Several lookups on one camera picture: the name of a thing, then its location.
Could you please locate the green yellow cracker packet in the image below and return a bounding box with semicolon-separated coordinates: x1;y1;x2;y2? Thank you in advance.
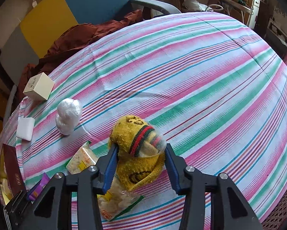
97;177;144;221

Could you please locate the yellow knitted sock bundle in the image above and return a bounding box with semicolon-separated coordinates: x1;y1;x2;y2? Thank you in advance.
108;115;166;191

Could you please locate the gold metal tray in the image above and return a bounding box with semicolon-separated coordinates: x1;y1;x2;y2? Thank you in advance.
0;144;25;206

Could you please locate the white foam block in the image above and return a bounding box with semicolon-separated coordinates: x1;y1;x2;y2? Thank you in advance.
16;117;35;141

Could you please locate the striped pink green tablecloth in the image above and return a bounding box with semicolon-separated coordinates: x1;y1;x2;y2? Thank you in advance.
0;12;287;221

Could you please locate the cream cardboard box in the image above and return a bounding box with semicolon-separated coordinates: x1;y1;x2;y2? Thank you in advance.
23;73;55;101

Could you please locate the dark red cloth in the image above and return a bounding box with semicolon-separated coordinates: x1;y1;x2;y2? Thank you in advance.
15;9;143;103

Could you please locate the grey yellow blue chair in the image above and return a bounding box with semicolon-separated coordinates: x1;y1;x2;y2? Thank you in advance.
0;0;180;122

